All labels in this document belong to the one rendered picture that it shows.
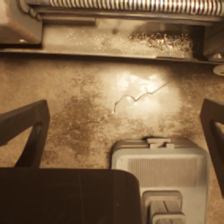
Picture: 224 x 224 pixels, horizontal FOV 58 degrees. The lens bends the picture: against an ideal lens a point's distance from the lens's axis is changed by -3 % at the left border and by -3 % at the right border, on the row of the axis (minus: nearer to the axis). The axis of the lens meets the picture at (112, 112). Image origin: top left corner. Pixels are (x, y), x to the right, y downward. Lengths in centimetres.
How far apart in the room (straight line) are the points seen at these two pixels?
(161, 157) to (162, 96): 40
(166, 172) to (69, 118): 67
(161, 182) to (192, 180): 17
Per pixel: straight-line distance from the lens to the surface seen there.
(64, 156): 140
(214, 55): 80
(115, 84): 130
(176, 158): 113
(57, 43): 95
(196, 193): 124
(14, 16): 64
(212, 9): 66
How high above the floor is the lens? 129
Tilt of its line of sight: 85 degrees down
